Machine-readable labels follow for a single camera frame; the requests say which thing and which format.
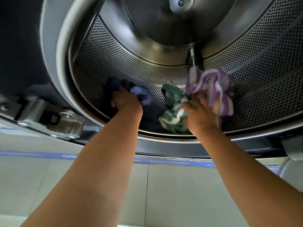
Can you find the person's right hand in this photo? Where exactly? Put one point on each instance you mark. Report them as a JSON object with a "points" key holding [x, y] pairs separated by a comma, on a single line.
{"points": [[202, 115]]}

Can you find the person's left hand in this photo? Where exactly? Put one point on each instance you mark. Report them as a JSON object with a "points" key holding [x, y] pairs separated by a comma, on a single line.
{"points": [[126, 100]]}

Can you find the person's left fingers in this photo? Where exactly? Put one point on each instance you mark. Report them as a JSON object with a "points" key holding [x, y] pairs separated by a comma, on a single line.
{"points": [[116, 99]]}

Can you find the person's right thumb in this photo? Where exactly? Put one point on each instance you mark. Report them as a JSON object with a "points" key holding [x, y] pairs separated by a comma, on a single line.
{"points": [[188, 107]]}

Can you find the green white striped cloth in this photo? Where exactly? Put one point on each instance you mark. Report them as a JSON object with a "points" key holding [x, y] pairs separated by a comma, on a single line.
{"points": [[174, 96]]}

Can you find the purple white striped cloth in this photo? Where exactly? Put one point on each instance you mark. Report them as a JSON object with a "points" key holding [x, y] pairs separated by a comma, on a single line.
{"points": [[213, 82]]}

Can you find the dark navy cloth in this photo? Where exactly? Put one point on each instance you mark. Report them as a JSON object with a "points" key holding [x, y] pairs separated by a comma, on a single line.
{"points": [[151, 115]]}

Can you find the person's left forearm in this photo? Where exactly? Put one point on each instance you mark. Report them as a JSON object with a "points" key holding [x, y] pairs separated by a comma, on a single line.
{"points": [[99, 172]]}

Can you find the person's right forearm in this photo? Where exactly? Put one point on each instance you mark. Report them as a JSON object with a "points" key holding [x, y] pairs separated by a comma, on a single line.
{"points": [[241, 182]]}

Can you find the light blue cloth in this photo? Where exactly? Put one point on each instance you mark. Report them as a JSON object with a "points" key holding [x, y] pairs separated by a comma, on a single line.
{"points": [[143, 94]]}

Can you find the metal door hinge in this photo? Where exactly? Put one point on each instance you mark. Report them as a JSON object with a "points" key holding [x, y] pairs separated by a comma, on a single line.
{"points": [[47, 115]]}

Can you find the perforated steel drum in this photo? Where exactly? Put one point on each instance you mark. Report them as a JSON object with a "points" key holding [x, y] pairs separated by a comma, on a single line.
{"points": [[260, 56]]}

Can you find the steel front-load laundry machine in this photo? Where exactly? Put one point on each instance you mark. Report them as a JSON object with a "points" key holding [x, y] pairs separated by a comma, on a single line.
{"points": [[28, 44]]}

